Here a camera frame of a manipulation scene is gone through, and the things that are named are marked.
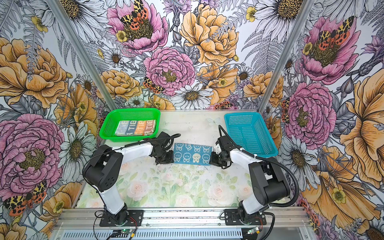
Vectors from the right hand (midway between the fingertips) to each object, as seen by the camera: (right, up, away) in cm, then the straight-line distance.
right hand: (210, 166), depth 89 cm
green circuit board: (-41, -25, -19) cm, 52 cm away
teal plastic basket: (+31, +19, +19) cm, 41 cm away
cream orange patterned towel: (-51, +22, +17) cm, 58 cm away
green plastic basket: (-68, +31, +19) cm, 77 cm away
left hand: (-24, 0, +2) cm, 24 cm away
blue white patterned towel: (-11, +6, +7) cm, 14 cm away
